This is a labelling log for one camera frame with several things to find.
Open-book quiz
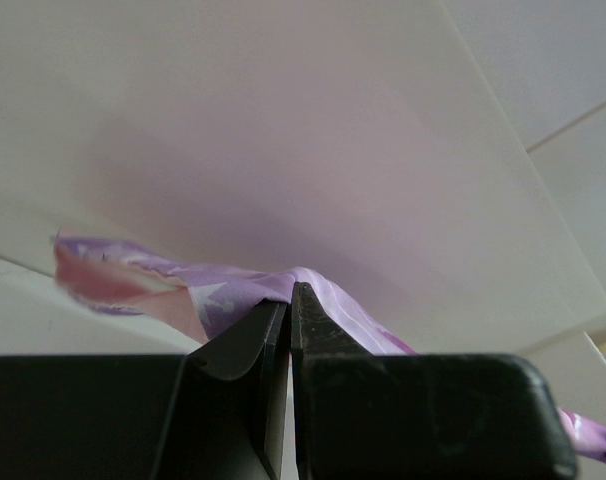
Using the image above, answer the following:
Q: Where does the purple pink Elsa placemat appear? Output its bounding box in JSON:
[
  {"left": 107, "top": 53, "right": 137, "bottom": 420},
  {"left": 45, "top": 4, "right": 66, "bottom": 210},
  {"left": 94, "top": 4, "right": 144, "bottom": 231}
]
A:
[{"left": 51, "top": 235, "right": 606, "bottom": 464}]

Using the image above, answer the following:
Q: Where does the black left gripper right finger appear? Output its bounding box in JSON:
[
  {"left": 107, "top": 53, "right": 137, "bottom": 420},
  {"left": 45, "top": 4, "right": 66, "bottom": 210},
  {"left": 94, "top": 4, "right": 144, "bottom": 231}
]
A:
[{"left": 291, "top": 283, "right": 578, "bottom": 479}]

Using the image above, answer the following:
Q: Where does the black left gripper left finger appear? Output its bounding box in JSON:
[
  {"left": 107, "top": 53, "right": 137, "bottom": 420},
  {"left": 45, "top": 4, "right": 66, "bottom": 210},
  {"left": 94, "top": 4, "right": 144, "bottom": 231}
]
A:
[{"left": 0, "top": 301, "right": 288, "bottom": 479}]

